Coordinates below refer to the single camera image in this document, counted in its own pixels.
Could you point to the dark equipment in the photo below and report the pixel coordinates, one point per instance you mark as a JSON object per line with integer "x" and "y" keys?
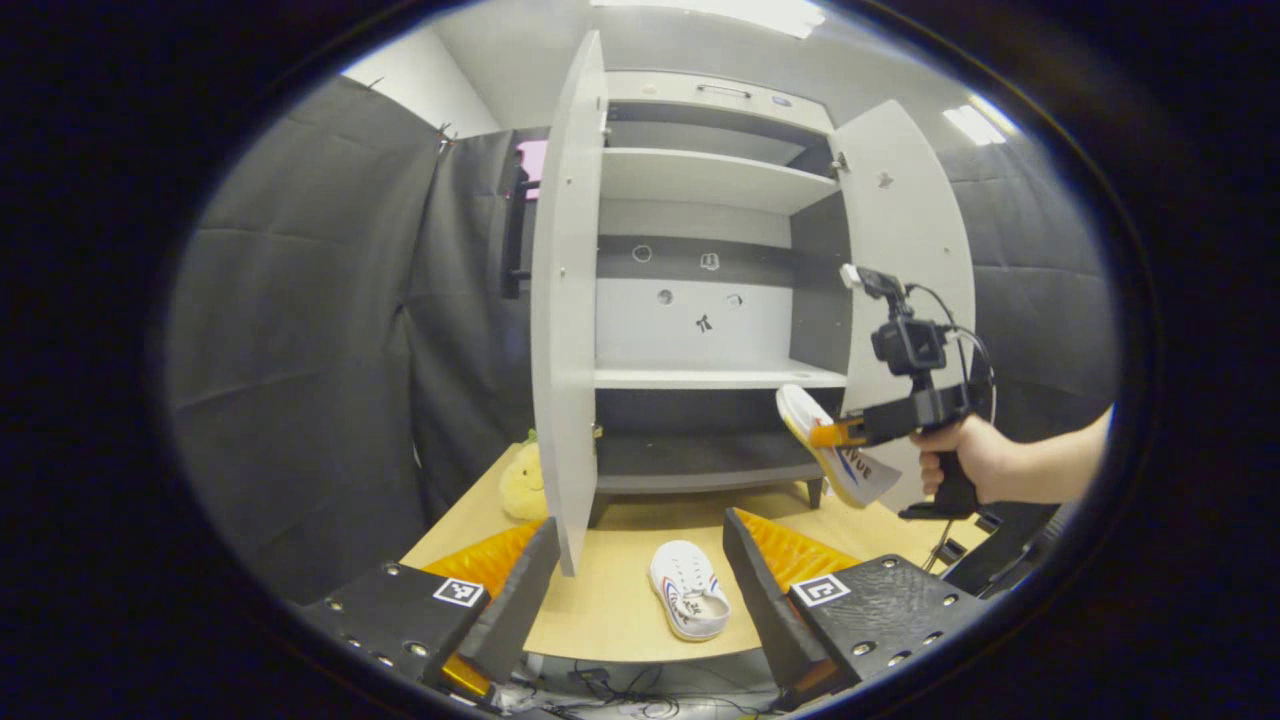
{"x": 1010, "y": 545}

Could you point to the grey cabinet drawer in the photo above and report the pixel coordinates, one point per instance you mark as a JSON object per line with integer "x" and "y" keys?
{"x": 650, "y": 90}

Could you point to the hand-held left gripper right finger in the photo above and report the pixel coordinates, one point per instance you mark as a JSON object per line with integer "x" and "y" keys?
{"x": 765, "y": 600}

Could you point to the grey shoe cabinet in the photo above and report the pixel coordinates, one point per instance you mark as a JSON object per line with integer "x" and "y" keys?
{"x": 700, "y": 180}

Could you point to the small ceiling light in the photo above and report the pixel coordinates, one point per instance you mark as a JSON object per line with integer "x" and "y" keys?
{"x": 975, "y": 122}

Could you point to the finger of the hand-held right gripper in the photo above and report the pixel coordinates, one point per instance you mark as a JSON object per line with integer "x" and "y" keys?
{"x": 835, "y": 433}

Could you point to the grey shoe cabinet door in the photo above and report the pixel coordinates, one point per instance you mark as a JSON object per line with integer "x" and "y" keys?
{"x": 900, "y": 220}
{"x": 565, "y": 300}

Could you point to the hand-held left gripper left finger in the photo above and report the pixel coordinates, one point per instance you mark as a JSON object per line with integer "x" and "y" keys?
{"x": 520, "y": 600}

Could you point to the yellow plush toy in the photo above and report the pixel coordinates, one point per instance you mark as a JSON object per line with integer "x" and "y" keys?
{"x": 520, "y": 485}

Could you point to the white canvas shoe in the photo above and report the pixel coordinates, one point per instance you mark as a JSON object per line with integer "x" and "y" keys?
{"x": 685, "y": 590}
{"x": 850, "y": 470}

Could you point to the large ceiling light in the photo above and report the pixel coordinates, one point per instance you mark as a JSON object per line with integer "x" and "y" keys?
{"x": 750, "y": 15}

